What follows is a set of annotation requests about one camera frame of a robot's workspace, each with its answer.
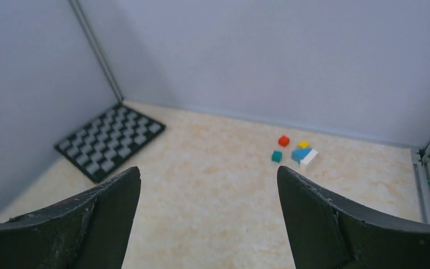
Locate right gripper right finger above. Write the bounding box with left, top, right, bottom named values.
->
left=277, top=166, right=430, bottom=268

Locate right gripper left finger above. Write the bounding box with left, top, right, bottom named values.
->
left=0, top=167, right=141, bottom=268

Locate white block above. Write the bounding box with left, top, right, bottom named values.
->
left=300, top=149, right=318, bottom=168

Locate black grey checkerboard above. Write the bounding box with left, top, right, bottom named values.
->
left=54, top=103, right=166, bottom=184

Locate blue block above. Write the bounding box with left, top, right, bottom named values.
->
left=291, top=147, right=312, bottom=164

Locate teal cube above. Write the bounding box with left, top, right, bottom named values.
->
left=271, top=150, right=283, bottom=163

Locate yellow cube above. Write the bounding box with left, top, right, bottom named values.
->
left=297, top=141, right=310, bottom=149

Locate red cube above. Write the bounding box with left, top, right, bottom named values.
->
left=278, top=135, right=290, bottom=147

